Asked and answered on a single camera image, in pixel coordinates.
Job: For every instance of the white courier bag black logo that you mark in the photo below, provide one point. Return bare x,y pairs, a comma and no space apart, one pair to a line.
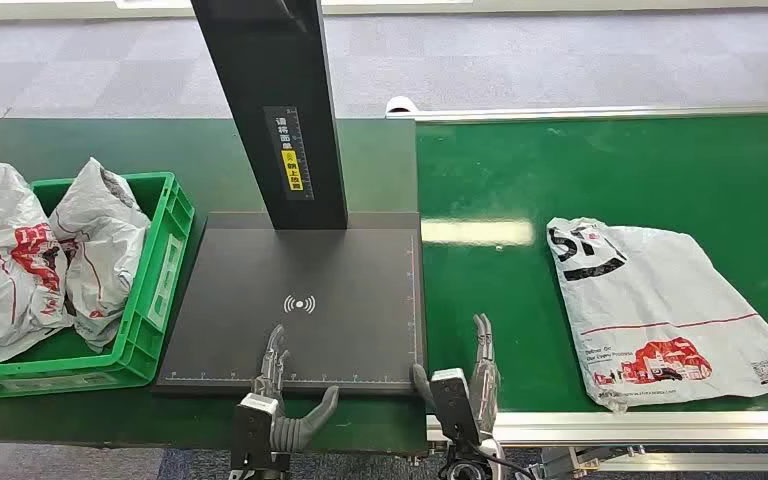
662,311

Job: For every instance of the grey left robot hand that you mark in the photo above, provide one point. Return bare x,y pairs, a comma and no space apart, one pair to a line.
278,371

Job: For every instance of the aluminium conveyor frame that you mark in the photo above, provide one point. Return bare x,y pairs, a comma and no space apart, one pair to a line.
622,427

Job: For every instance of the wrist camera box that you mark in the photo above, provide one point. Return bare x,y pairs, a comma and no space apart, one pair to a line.
453,404
251,430

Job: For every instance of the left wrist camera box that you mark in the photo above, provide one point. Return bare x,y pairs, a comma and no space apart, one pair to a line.
251,430

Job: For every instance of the green conveyor belt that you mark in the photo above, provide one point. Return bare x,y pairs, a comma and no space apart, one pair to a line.
622,179

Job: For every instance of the crumpled white courier bag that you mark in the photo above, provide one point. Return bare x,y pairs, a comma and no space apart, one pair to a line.
106,252

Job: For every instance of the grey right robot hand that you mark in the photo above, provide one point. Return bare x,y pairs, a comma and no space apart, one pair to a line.
486,391

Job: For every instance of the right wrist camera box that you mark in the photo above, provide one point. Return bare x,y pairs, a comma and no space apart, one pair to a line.
453,404

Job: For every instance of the large white courier bag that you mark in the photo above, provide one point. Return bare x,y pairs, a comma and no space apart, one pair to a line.
0,265

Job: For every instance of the green plastic crate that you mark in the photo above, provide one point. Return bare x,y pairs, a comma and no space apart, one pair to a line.
159,291

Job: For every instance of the white roller end cap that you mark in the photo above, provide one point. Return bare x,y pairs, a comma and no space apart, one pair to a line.
400,104

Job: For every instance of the black inbound scanner machine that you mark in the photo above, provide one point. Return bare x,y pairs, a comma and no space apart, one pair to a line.
304,311

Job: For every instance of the black yellow warning label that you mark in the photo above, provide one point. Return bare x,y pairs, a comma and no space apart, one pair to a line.
289,152

